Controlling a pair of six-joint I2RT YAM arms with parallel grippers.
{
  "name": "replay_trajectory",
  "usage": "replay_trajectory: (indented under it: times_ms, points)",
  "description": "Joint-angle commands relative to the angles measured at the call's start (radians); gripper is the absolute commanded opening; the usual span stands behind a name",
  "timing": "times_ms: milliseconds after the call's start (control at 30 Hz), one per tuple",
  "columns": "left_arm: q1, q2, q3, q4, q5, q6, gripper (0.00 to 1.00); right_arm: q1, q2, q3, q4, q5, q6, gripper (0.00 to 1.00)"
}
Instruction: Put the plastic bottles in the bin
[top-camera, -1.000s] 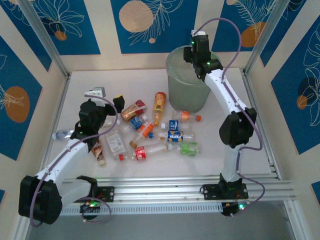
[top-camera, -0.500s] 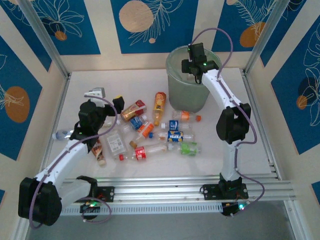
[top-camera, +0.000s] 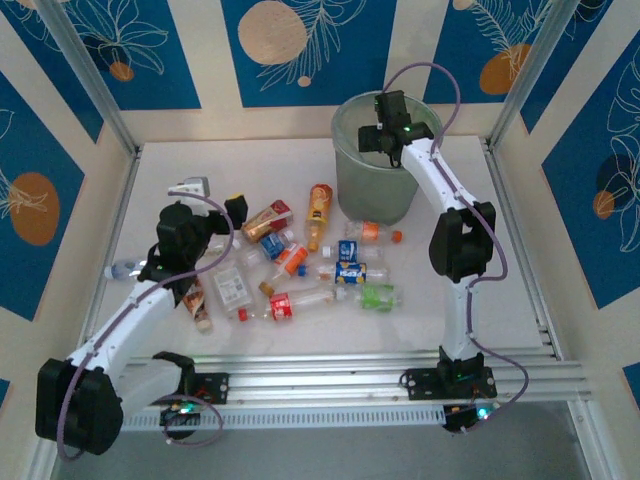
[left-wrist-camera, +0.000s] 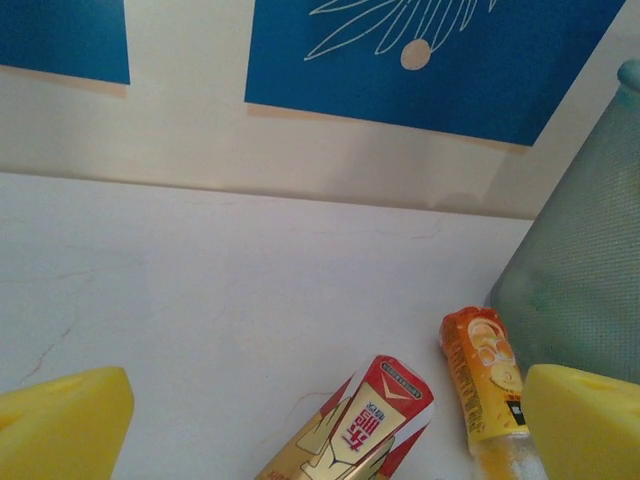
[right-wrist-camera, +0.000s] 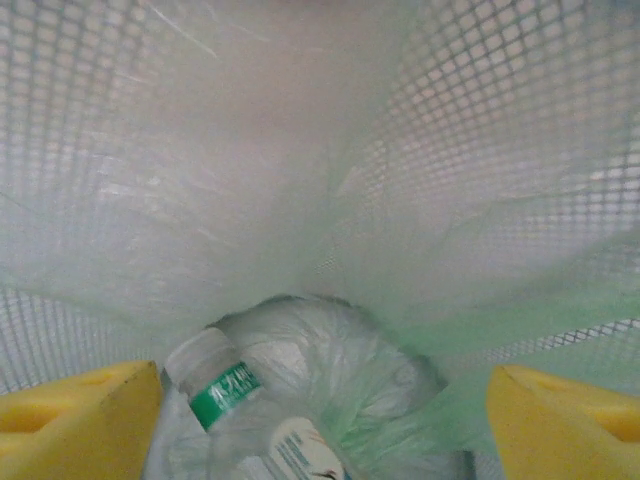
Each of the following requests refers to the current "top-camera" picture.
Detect red and gold snack packet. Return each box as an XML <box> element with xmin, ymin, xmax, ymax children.
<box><xmin>241</xmin><ymin>199</ymin><xmax>295</xmax><ymax>245</ymax></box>

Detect square clear bottle white label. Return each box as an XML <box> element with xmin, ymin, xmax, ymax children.
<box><xmin>208</xmin><ymin>266</ymin><xmax>257</xmax><ymax>320</ymax></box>

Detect clear water bottle green label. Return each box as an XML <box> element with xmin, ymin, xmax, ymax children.
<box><xmin>103</xmin><ymin>256</ymin><xmax>149</xmax><ymax>282</ymax></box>

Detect orange label bottle tan cap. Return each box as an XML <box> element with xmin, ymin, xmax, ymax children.
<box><xmin>257</xmin><ymin>243</ymin><xmax>310</xmax><ymax>297</ymax></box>

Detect brown label bottle beige cap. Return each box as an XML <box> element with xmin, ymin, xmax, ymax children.
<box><xmin>180</xmin><ymin>278</ymin><xmax>215</xmax><ymax>335</ymax></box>

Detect orange juice bottle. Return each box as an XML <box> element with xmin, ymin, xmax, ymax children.
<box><xmin>304</xmin><ymin>183</ymin><xmax>335</xmax><ymax>254</ymax></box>

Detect red label bottle red cap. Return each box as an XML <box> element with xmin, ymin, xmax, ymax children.
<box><xmin>236</xmin><ymin>288</ymin><xmax>337</xmax><ymax>322</ymax></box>

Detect blue white label bottle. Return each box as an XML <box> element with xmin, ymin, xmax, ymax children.
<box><xmin>321</xmin><ymin>239</ymin><xmax>387</xmax><ymax>264</ymax></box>

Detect blue Pepsi label bottle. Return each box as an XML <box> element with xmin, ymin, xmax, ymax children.
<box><xmin>298</xmin><ymin>261</ymin><xmax>391</xmax><ymax>287</ymax></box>

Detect small clear bottle white cap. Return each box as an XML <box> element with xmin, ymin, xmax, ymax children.
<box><xmin>204</xmin><ymin>235</ymin><xmax>244</xmax><ymax>257</ymax></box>

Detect small blue label bottle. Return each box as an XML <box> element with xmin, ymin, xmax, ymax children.
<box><xmin>258</xmin><ymin>228</ymin><xmax>296</xmax><ymax>262</ymax></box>

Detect controller board green light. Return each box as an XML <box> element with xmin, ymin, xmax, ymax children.
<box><xmin>441</xmin><ymin>401</ymin><xmax>499</xmax><ymax>435</ymax></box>
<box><xmin>158</xmin><ymin>399</ymin><xmax>204</xmax><ymax>427</ymax></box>

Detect purple camera cable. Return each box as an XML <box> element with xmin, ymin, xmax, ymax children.
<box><xmin>55</xmin><ymin>187</ymin><xmax>236</xmax><ymax>461</ymax></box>
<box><xmin>384</xmin><ymin>62</ymin><xmax>530</xmax><ymax>431</ymax></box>

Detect aluminium frame post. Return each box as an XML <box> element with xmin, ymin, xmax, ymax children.
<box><xmin>492</xmin><ymin>0</ymin><xmax>584</xmax><ymax>147</ymax></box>
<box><xmin>20</xmin><ymin>444</ymin><xmax>65</xmax><ymax>480</ymax></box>
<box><xmin>567</xmin><ymin>399</ymin><xmax>614</xmax><ymax>480</ymax></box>
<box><xmin>37</xmin><ymin>0</ymin><xmax>141</xmax><ymax>157</ymax></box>

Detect wide aluminium base rail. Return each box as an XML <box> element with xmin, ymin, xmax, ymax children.
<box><xmin>47</xmin><ymin>352</ymin><xmax>594</xmax><ymax>404</ymax></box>

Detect slotted grey cable duct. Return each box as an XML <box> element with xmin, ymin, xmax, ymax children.
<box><xmin>64</xmin><ymin>403</ymin><xmax>447</xmax><ymax>432</ymax></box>

